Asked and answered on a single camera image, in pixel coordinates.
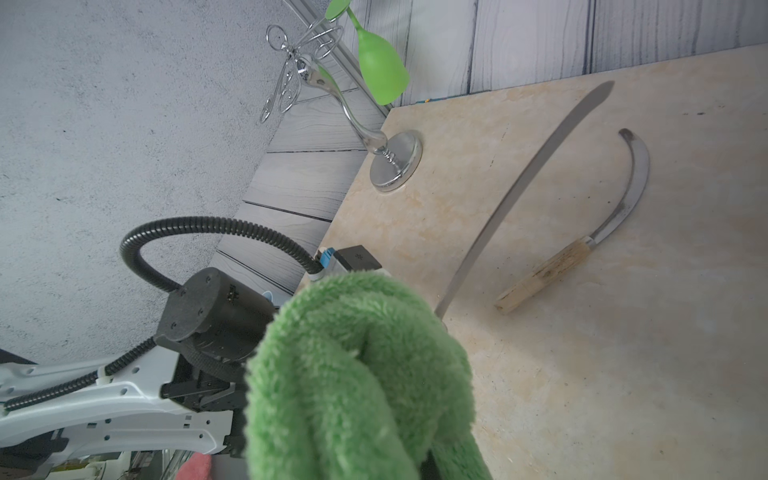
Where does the pink cloth beyond table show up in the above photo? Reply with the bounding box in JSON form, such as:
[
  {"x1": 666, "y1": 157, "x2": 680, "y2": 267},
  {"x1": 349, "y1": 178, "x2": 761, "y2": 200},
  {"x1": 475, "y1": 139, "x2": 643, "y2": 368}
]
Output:
[{"x1": 175, "y1": 453, "x2": 212, "y2": 480}]

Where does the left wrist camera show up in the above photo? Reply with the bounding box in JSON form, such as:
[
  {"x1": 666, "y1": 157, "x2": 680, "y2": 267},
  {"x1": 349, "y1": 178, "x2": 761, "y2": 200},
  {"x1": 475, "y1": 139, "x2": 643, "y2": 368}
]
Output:
[{"x1": 309, "y1": 245, "x2": 388, "y2": 282}]

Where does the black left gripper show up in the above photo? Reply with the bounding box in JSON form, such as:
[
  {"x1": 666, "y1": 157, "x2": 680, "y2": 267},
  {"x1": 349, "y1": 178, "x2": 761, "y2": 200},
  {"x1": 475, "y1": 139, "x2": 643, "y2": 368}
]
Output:
[{"x1": 154, "y1": 267, "x2": 278, "y2": 412}]

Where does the sickle with wooden handle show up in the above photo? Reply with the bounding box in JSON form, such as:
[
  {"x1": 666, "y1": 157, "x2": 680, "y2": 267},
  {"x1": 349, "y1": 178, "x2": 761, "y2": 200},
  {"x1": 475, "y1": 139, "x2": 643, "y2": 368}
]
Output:
[{"x1": 494, "y1": 128, "x2": 650, "y2": 314}]

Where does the chrome glass rack stand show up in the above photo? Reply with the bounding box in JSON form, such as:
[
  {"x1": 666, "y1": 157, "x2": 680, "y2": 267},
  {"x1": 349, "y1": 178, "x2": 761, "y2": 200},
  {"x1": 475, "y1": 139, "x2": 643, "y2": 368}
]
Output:
[{"x1": 259, "y1": 24, "x2": 423, "y2": 192}]

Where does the green fluffy rag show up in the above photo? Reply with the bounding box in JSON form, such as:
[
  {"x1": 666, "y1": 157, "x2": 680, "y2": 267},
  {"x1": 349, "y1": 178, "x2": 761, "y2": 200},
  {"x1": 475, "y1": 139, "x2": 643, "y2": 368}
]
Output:
[{"x1": 243, "y1": 272, "x2": 490, "y2": 479}]

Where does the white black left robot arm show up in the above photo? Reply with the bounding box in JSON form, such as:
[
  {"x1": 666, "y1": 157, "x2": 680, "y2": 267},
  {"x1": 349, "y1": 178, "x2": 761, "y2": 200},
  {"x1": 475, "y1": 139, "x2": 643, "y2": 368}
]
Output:
[{"x1": 1, "y1": 267, "x2": 286, "y2": 479}]

